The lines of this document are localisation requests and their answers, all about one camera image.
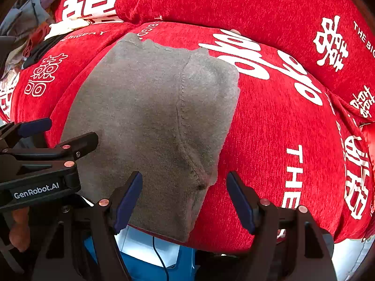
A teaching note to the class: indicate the black rounded cloth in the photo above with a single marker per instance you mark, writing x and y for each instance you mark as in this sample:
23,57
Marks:
216,266

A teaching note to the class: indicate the pile of mixed clothes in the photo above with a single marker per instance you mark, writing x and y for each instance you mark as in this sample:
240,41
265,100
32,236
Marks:
26,14

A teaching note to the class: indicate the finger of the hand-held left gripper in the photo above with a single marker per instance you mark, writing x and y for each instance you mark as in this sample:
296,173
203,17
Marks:
35,126
85,142

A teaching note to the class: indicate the person's left hand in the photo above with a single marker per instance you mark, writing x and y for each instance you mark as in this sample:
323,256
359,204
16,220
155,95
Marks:
19,237

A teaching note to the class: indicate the red printed blanket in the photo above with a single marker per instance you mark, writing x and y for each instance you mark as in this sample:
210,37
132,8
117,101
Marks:
278,152

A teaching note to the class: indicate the black cloth strip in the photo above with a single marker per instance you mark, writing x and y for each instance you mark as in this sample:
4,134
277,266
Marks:
44,49

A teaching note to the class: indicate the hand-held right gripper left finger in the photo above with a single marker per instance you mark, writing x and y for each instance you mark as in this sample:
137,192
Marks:
129,202

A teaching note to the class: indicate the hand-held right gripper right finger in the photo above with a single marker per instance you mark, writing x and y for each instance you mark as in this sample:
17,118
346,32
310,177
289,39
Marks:
238,202

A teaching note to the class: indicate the blue and white box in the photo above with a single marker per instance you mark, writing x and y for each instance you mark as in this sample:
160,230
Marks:
140,265

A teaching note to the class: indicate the grey knit sweater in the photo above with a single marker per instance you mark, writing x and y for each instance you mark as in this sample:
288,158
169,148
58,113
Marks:
146,108

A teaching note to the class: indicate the white cloth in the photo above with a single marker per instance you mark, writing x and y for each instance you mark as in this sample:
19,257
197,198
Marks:
67,26

